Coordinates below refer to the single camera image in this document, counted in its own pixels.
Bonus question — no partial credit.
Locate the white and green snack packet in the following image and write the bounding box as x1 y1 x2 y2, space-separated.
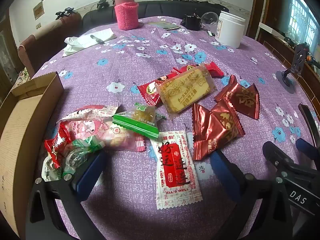
41 155 64 182

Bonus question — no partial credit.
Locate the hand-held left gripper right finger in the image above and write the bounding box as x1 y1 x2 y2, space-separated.
207 149 293 240

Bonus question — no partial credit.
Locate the white plastic jar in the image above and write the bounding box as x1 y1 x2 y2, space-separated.
215 10 246 49

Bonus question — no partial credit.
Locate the floral cushion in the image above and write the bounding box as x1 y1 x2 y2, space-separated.
15 67 34 88

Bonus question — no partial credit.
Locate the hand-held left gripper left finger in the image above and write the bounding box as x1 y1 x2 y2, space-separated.
26 150 108 240

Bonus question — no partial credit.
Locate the small red snack packet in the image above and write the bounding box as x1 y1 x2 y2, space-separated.
44 124 72 169

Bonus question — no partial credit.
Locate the white paper napkin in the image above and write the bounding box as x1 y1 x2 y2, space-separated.
62 28 117 57

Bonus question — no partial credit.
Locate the purple floral tablecloth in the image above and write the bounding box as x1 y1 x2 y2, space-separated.
30 15 320 240

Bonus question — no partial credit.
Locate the dark chair back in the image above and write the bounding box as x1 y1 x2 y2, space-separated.
298 103 320 142

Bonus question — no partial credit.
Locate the small wall plaque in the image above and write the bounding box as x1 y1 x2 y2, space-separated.
33 2 44 20

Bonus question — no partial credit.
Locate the white and red snack packet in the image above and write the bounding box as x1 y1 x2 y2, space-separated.
151 130 202 210

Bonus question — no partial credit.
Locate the wooden sideboard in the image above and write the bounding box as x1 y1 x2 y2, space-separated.
256 22 320 103

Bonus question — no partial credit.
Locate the dark red foil packet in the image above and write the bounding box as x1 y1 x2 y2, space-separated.
214 74 260 119
192 100 245 161

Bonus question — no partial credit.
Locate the black sofa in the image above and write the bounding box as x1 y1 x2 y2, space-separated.
82 0 230 29

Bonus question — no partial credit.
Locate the yellow biscuit packet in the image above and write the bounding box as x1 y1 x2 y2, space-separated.
154 65 217 120

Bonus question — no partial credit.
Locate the black clamp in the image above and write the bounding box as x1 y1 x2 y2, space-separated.
55 7 77 20
96 0 110 12

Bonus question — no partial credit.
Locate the cardboard box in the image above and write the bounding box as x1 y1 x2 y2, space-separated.
0 71 65 233

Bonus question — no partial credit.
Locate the red cartoon snack packet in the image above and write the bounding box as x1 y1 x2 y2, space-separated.
137 71 180 107

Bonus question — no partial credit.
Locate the black pouch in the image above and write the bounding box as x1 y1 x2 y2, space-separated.
180 14 204 31

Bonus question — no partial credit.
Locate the pink thermos with knitted sleeve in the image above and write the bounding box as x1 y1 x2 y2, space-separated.
114 0 139 31

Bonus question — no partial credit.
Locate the window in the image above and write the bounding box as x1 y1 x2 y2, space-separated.
285 0 320 47

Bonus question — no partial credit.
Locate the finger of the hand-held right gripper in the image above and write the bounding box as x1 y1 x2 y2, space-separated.
262 141 297 172
296 137 320 162

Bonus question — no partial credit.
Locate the black phone stand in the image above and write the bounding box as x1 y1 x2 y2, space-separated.
276 43 312 95

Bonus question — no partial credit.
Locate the brown armchair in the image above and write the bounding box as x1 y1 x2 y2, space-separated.
17 12 83 77

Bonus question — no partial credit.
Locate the green booklet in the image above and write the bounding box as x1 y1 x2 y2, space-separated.
147 21 182 31

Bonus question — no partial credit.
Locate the pink cartoon snack packet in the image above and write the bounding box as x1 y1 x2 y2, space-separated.
59 104 147 152

